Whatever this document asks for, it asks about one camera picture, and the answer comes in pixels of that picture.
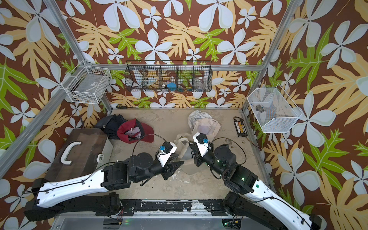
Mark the brown lidded storage box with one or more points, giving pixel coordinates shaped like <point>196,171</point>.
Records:
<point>84,151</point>

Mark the small dark object in basket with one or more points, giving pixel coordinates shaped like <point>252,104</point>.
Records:
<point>259,108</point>

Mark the white mesh basket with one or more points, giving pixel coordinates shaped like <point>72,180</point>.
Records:
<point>281,112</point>

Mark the cream pink baseball cap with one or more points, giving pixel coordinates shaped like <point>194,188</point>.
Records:
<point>207,126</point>

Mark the black wire basket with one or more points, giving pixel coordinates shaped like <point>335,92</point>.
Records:
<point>188,75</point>

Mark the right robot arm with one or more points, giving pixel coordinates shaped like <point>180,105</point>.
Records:
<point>249,195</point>

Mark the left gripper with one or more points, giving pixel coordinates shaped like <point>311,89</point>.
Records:
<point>170,169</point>

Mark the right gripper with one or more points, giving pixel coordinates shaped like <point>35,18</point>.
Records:
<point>199,158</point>

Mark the black baseball cap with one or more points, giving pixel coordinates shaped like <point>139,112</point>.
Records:
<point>110,125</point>

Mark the white wire basket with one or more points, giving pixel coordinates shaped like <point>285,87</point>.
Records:
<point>87,83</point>

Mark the black orange device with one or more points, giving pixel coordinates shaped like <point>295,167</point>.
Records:
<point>240,128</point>

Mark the maroon baseball cap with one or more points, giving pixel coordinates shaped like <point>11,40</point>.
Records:
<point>134,130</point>

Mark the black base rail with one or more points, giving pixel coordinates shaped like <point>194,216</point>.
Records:
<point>130,207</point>

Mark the beige baseball cap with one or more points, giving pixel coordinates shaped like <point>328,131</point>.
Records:
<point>185,154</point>

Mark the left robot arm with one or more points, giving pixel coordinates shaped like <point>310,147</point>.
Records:
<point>96,192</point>

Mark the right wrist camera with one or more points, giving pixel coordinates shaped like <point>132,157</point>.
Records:
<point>201,143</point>

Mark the blue object in basket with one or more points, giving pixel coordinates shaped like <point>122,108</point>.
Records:
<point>171,86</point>

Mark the white baseball cap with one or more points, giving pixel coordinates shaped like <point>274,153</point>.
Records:
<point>196,115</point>

